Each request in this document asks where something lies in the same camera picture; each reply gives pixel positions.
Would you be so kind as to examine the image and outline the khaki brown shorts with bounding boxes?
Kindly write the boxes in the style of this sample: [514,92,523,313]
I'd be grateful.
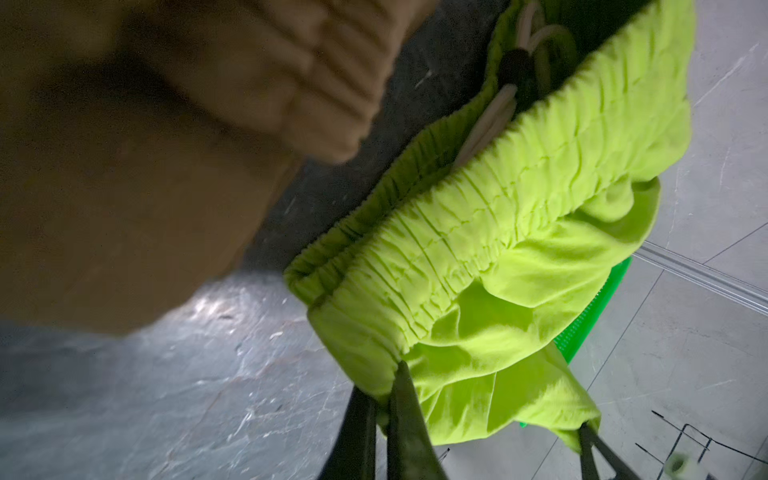
[1,1,436,335]

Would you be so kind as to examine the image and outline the green plastic basket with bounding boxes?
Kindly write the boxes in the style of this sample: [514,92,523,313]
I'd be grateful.
[518,256,632,428]

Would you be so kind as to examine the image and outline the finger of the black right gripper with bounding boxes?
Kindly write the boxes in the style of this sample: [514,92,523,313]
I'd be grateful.
[578,423,639,480]

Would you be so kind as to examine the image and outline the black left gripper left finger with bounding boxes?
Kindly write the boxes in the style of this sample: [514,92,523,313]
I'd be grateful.
[318,387,377,480]

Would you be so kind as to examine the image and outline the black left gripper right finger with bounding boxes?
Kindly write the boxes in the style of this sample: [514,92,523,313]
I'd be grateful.
[387,361,447,480]

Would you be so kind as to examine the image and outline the black wire hook rack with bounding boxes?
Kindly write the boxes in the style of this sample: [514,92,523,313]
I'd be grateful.
[635,410,767,479]

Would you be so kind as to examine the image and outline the lime green shorts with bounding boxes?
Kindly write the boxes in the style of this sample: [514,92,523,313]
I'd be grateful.
[284,1,696,449]

